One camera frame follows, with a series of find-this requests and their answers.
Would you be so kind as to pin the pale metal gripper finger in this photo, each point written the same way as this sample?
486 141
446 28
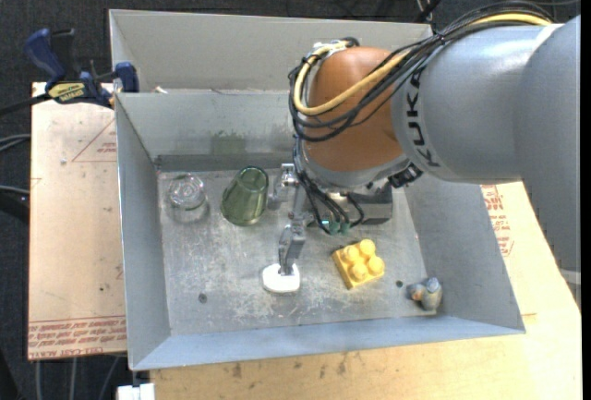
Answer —
277 195
290 248

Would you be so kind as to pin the green glass cup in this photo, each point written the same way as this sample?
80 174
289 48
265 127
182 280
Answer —
244 197

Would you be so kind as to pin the white flat rounded piece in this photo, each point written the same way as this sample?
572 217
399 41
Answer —
272 283

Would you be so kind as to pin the grey metal bin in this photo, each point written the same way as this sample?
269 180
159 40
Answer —
240 259

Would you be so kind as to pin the yellow toy brick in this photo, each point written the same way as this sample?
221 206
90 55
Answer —
360 264

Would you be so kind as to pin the clear glass cup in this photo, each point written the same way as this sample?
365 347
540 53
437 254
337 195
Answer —
186 198

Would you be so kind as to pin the grey and orange toy animal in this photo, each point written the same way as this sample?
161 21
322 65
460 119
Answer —
427 294

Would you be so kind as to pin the brown cardboard board red print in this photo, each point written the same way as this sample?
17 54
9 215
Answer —
74 222

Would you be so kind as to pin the black cylinder on white bracket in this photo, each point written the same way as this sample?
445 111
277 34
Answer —
405 176

